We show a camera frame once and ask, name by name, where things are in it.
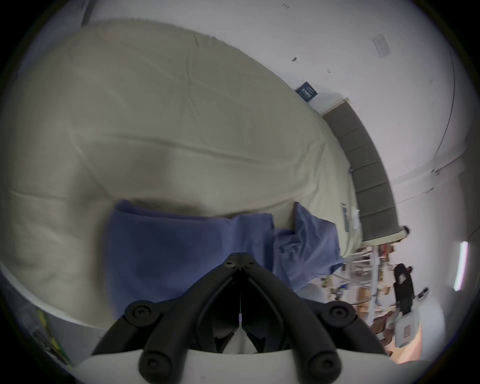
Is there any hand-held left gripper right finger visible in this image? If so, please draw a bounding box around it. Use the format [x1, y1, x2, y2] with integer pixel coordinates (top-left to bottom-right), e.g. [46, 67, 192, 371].
[240, 253, 388, 384]

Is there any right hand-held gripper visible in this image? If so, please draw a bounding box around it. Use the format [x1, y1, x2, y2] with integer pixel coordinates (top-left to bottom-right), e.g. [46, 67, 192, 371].
[392, 263, 423, 348]

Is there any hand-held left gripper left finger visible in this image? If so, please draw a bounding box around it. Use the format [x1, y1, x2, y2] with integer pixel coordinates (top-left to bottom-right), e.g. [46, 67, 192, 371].
[92, 253, 241, 384]

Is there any blue shirt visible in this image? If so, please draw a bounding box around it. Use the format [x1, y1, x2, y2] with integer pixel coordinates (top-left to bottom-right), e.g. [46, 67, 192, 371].
[105, 199, 346, 319]

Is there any person's right hand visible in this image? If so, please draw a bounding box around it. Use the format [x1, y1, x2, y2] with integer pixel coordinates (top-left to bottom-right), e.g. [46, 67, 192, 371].
[385, 325, 424, 365]

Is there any white shelf with clutter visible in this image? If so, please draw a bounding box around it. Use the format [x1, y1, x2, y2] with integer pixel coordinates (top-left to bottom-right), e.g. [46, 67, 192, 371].
[343, 243, 396, 323]

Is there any grey padded headboard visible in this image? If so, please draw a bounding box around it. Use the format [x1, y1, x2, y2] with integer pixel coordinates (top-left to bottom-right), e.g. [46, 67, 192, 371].
[322, 99, 410, 249]

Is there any dark blue wall sign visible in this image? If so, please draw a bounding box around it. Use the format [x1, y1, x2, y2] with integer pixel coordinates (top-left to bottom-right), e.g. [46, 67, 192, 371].
[295, 81, 319, 103]

